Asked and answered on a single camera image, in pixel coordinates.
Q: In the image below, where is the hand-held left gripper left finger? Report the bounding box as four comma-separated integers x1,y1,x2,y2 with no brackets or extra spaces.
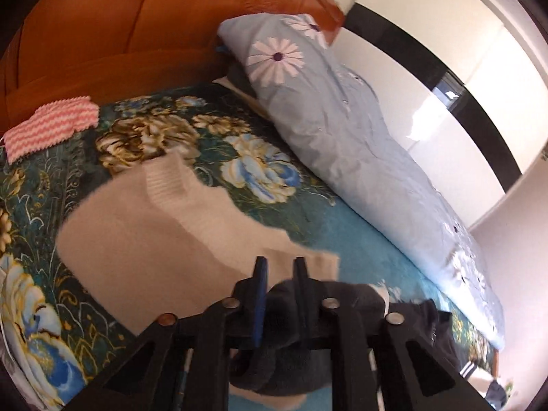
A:
68,256,270,411

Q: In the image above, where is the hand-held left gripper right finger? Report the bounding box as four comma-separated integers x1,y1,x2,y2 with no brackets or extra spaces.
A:
293,256,489,411

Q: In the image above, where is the dark grey fleece garment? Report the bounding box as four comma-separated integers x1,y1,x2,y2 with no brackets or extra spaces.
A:
229,279,386,396

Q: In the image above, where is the cream knit sweater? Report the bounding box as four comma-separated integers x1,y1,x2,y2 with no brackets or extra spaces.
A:
55,152,341,409

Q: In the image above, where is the black clothing with white stripes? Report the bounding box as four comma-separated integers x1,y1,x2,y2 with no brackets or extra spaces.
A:
385,299,510,409

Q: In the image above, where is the light blue floral quilt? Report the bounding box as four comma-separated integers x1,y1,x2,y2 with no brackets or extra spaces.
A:
216,13,506,349

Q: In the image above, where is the green floral blanket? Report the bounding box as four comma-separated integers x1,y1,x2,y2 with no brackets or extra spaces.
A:
0,83,499,411

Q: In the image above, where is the pink white zigzag knit cloth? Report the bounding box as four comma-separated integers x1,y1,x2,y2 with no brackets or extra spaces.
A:
3,95,100,164

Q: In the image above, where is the orange leather headboard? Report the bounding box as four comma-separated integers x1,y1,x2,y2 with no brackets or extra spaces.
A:
0,0,346,138

